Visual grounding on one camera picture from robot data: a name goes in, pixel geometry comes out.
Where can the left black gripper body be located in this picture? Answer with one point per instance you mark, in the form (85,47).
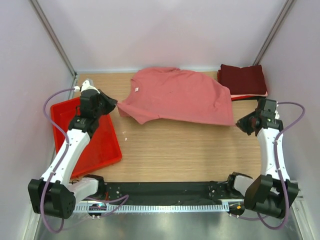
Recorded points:
(97,111)

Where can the aluminium frame post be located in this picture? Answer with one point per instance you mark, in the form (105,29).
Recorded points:
(52,35)
(279,21)

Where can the left aluminium frame post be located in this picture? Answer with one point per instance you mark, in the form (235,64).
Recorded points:
(52,35)

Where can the slotted cable duct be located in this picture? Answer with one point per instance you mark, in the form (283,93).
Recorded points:
(99,208)

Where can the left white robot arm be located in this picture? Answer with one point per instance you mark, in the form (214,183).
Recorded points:
(52,195)

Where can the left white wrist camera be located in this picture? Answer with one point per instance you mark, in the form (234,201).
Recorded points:
(88,84)

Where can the red plastic tray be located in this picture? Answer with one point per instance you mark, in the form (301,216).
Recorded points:
(103,149)

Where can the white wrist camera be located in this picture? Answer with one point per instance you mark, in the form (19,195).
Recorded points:
(88,84)
(277,115)

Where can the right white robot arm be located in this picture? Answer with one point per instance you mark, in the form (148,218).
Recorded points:
(272,192)

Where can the right aluminium frame post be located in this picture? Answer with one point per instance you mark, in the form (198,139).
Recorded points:
(279,21)

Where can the pink t shirt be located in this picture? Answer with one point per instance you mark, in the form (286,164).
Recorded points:
(175,94)

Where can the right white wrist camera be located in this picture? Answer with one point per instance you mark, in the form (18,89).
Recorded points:
(277,115)

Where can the pink folded shirt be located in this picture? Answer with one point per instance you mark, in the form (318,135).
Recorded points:
(260,95)

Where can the dark red folded shirt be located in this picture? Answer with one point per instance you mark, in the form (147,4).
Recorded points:
(248,80)

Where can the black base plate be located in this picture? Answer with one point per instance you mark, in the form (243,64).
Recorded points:
(197,193)

